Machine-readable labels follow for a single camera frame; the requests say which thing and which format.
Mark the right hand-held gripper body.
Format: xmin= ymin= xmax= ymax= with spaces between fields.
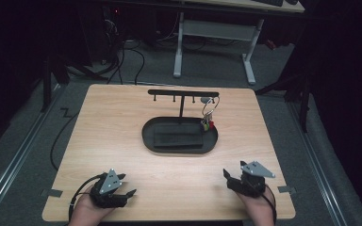
xmin=227 ymin=160 xmax=277 ymax=199

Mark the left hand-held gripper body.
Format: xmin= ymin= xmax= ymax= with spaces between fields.
xmin=89 ymin=168 xmax=130 ymax=209

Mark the key bunch with coloured tags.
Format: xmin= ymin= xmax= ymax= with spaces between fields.
xmin=199 ymin=95 xmax=222 ymax=133

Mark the black wallet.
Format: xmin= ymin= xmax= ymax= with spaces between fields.
xmin=152 ymin=122 xmax=206 ymax=150

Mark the black key rack with tray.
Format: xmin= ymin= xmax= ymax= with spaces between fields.
xmin=141 ymin=89 xmax=220 ymax=155

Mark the person's right hand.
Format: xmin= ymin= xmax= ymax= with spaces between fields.
xmin=236 ymin=184 xmax=278 ymax=226

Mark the person's left hand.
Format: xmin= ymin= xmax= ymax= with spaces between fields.
xmin=68 ymin=184 xmax=117 ymax=226

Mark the black metal stand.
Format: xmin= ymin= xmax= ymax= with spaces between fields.
xmin=40 ymin=55 xmax=107 ymax=114
xmin=255 ymin=70 xmax=313 ymax=134

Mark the white-legged wooden desk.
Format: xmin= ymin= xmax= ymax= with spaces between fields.
xmin=172 ymin=0 xmax=306 ymax=86

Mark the black keyboard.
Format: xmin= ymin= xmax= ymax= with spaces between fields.
xmin=252 ymin=0 xmax=285 ymax=8

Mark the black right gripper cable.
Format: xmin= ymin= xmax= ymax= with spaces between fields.
xmin=261 ymin=184 xmax=278 ymax=226

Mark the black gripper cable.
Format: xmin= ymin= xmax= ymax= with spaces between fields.
xmin=68 ymin=173 xmax=104 ymax=226
xmin=261 ymin=184 xmax=278 ymax=226

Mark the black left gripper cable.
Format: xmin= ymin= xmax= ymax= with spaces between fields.
xmin=68 ymin=173 xmax=104 ymax=226

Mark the metal floor rail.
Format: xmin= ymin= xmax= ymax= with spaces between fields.
xmin=0 ymin=84 xmax=64 ymax=220
xmin=287 ymin=102 xmax=348 ymax=226

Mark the black floor cable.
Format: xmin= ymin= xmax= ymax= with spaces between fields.
xmin=49 ymin=107 xmax=81 ymax=172

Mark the bundle of black floor cables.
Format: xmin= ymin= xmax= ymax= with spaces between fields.
xmin=102 ymin=18 xmax=146 ymax=86

